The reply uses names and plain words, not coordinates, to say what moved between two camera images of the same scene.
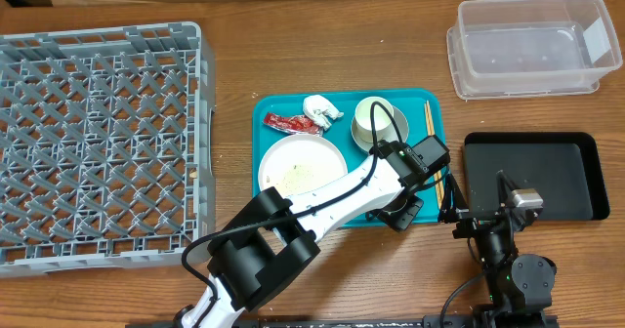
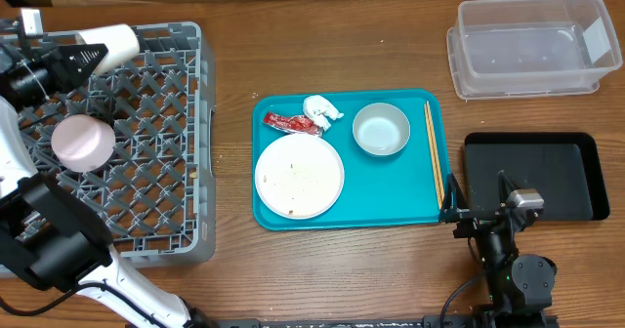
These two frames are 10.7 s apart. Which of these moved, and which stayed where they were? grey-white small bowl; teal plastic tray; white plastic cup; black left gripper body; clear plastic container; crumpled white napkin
Moved: black left gripper body; white plastic cup
Stayed: grey-white small bowl; clear plastic container; crumpled white napkin; teal plastic tray
